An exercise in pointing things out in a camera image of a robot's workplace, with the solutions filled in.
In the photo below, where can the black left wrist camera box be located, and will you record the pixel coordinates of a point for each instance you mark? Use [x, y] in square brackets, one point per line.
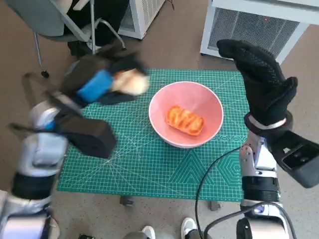
[92, 137]

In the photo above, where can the white shoe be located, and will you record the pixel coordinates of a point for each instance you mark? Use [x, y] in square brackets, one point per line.
[148, 231]
[188, 225]

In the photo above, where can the small white grilled cabinet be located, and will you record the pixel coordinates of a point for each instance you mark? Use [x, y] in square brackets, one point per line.
[147, 15]

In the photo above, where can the large white grilled cabinet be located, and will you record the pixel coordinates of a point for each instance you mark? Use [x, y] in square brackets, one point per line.
[249, 25]

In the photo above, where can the round toy bread bun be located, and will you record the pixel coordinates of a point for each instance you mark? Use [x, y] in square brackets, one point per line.
[132, 83]

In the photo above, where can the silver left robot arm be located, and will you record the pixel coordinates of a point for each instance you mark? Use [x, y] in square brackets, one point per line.
[42, 152]

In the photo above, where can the orange striped toy bread loaf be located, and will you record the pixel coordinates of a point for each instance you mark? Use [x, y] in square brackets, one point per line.
[184, 119]

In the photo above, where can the grey chair with metal frame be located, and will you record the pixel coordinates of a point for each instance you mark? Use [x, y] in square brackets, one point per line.
[32, 17]

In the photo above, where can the green cutting mat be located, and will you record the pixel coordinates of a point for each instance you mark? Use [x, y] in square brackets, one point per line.
[149, 169]

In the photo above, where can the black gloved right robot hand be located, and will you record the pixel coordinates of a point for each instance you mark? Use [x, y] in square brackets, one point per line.
[266, 87]

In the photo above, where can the person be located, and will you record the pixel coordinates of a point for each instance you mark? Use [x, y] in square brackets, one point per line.
[109, 22]

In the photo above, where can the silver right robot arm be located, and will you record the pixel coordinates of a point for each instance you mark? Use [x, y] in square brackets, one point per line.
[259, 184]

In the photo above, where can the pink bowl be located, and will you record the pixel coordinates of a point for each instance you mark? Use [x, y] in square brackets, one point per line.
[159, 117]

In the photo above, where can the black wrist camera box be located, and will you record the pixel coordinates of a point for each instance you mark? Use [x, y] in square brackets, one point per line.
[299, 159]
[92, 137]

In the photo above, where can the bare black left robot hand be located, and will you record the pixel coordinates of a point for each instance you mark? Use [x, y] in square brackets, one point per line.
[94, 84]

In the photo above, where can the dark table foot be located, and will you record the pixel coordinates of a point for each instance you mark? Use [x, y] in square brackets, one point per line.
[126, 200]
[214, 205]

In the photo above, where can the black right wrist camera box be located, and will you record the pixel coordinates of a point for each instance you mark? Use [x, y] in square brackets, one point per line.
[299, 159]

